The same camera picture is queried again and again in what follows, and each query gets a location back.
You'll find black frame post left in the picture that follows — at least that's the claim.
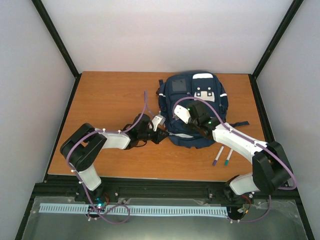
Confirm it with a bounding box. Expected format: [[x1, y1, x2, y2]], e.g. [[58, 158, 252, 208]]
[[31, 0, 82, 78]]

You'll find navy blue student backpack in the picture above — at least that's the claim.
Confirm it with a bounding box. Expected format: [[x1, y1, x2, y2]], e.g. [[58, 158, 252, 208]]
[[156, 71, 250, 150]]

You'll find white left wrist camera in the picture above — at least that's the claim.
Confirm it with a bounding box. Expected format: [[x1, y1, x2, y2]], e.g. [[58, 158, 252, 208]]
[[151, 114, 166, 132]]

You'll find black frame post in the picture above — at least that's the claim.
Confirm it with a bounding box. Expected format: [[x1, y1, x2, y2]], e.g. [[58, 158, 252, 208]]
[[31, 0, 82, 78], [251, 0, 305, 78]]

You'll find green capped white marker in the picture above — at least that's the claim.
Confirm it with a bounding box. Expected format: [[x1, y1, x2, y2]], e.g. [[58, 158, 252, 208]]
[[224, 149, 233, 166]]

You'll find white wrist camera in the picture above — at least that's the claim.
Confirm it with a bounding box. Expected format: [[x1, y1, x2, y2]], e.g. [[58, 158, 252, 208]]
[[173, 105, 191, 124], [151, 114, 166, 132]]

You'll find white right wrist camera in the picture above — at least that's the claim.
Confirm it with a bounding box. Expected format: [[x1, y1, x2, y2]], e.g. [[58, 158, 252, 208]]
[[173, 105, 191, 124]]

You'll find purple capped white marker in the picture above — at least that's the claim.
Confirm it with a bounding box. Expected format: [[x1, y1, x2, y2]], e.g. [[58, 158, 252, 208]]
[[212, 145, 224, 166]]

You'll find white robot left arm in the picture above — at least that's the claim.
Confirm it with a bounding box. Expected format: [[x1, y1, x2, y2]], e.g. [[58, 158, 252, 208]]
[[60, 113, 169, 202]]

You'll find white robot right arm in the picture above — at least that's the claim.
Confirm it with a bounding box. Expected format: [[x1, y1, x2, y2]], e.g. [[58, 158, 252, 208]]
[[174, 97, 297, 202]]

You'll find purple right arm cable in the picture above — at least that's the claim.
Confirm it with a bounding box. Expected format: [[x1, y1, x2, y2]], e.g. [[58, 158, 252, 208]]
[[173, 96, 298, 223]]

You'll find light blue slotted cable duct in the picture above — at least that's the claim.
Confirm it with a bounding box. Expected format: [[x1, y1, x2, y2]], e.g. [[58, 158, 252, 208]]
[[38, 203, 228, 218]]

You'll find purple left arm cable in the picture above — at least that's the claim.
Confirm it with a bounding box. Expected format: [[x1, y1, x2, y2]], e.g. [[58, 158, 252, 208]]
[[66, 90, 151, 224]]

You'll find black frame post right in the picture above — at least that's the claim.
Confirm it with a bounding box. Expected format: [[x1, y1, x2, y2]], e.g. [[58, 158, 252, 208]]
[[251, 0, 305, 78]]

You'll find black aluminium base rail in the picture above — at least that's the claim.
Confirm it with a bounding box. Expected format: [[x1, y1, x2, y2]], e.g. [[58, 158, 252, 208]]
[[32, 174, 300, 203]]

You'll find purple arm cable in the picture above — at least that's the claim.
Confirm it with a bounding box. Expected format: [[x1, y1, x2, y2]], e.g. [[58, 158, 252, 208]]
[[66, 90, 151, 224], [173, 96, 298, 223]]

